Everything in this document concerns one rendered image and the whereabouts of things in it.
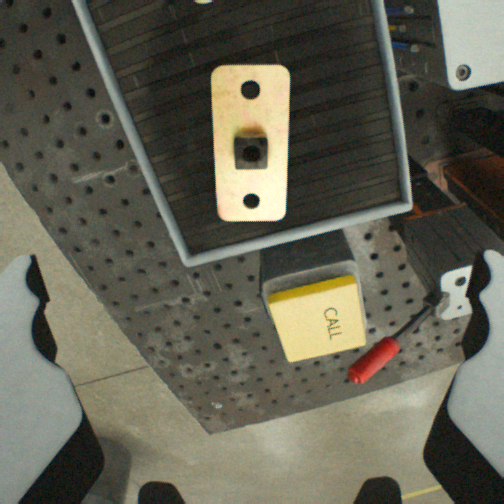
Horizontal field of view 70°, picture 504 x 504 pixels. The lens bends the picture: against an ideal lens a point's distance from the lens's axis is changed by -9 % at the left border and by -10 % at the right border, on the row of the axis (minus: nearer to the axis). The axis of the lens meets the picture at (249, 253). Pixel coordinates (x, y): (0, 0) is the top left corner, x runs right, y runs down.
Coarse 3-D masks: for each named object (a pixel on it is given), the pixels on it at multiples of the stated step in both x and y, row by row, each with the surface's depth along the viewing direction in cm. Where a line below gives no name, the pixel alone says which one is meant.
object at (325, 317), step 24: (312, 288) 26; (336, 288) 25; (288, 312) 26; (312, 312) 26; (336, 312) 26; (360, 312) 27; (288, 336) 28; (312, 336) 28; (336, 336) 28; (360, 336) 28; (288, 360) 29
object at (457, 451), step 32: (480, 256) 10; (480, 288) 10; (480, 320) 8; (480, 352) 7; (480, 384) 6; (448, 416) 6; (480, 416) 6; (448, 448) 6; (480, 448) 5; (448, 480) 6; (480, 480) 5
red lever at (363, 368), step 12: (432, 300) 38; (444, 300) 38; (420, 312) 38; (432, 312) 38; (408, 324) 37; (420, 324) 38; (384, 336) 37; (396, 336) 36; (372, 348) 36; (384, 348) 35; (396, 348) 35; (360, 360) 35; (372, 360) 34; (384, 360) 35; (348, 372) 35; (360, 372) 34; (372, 372) 34
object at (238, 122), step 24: (216, 72) 18; (240, 72) 18; (264, 72) 18; (216, 96) 19; (240, 96) 19; (264, 96) 19; (288, 96) 19; (216, 120) 19; (240, 120) 19; (264, 120) 19; (288, 120) 19; (216, 144) 20; (240, 144) 19; (264, 144) 19; (216, 168) 21; (240, 168) 20; (264, 168) 20; (240, 192) 22; (264, 192) 22; (240, 216) 22; (264, 216) 22
